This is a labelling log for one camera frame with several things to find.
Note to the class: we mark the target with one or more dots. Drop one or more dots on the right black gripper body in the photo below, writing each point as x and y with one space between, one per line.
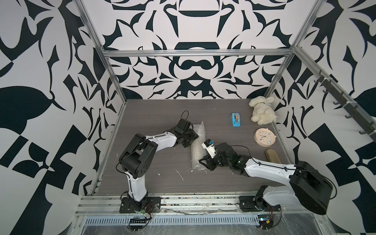
217 161

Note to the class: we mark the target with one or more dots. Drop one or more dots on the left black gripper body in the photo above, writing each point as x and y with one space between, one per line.
189 137

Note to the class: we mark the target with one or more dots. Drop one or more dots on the clear bubble wrap sheet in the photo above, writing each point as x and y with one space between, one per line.
197 150

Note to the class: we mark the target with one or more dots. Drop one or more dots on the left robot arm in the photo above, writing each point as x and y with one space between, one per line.
137 157

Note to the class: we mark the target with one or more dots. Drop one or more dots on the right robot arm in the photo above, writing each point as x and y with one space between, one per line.
300 184

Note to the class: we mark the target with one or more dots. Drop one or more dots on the blue tape dispenser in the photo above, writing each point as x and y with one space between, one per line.
235 117

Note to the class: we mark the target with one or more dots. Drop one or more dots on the pink round alarm clock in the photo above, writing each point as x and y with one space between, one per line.
265 137

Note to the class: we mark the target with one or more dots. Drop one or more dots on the tan oval case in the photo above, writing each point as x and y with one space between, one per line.
272 156

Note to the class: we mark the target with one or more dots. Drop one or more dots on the cream plush teddy bear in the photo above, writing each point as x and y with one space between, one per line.
262 111

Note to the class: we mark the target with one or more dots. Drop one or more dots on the right black electronics board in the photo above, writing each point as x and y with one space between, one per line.
265 222

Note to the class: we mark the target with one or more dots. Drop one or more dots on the black electronics board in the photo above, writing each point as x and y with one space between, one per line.
137 222
265 222

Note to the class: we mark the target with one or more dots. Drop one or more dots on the left black electronics board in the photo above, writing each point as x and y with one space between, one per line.
137 222

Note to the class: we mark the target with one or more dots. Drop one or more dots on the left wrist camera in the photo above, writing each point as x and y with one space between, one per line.
183 125

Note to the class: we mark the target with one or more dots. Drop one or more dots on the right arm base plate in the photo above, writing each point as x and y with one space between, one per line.
256 204

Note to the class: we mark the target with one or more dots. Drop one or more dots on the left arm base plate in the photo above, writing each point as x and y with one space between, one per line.
147 205

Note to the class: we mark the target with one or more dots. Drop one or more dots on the white perforated cable duct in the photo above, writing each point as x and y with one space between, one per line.
203 219

